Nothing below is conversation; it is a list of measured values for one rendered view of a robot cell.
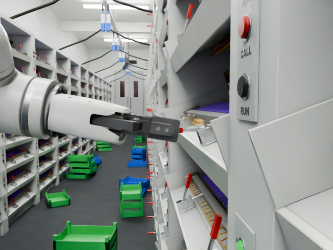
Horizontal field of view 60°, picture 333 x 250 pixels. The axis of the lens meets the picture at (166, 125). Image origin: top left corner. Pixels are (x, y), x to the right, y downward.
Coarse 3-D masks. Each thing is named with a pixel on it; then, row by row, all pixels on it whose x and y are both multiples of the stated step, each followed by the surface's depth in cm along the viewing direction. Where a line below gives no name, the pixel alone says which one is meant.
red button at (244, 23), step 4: (244, 16) 21; (240, 20) 21; (244, 20) 20; (248, 20) 20; (240, 24) 21; (244, 24) 20; (248, 24) 20; (240, 28) 21; (244, 28) 20; (248, 28) 20; (240, 32) 21; (244, 32) 21; (240, 36) 21; (244, 36) 21
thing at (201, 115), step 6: (186, 114) 85; (192, 114) 73; (198, 114) 65; (204, 114) 59; (210, 114) 55; (216, 114) 52; (222, 114) 49; (198, 120) 64; (204, 120) 60; (210, 120) 54
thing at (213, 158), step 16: (208, 96) 87; (224, 96) 87; (176, 112) 86; (224, 128) 26; (192, 144) 47; (224, 144) 26; (208, 160) 36; (224, 160) 26; (208, 176) 42; (224, 176) 29; (224, 192) 33
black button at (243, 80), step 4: (244, 76) 21; (240, 80) 21; (244, 80) 21; (240, 84) 21; (244, 84) 21; (240, 88) 21; (244, 88) 21; (240, 92) 21; (244, 92) 21; (240, 96) 22; (244, 96) 21
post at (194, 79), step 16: (192, 0) 85; (176, 16) 85; (192, 16) 85; (176, 32) 85; (192, 64) 86; (208, 64) 86; (224, 64) 87; (176, 80) 86; (192, 80) 86; (208, 80) 87; (224, 80) 87; (176, 96) 86; (192, 96) 87; (176, 144) 87; (176, 160) 88; (192, 160) 88; (176, 224) 89
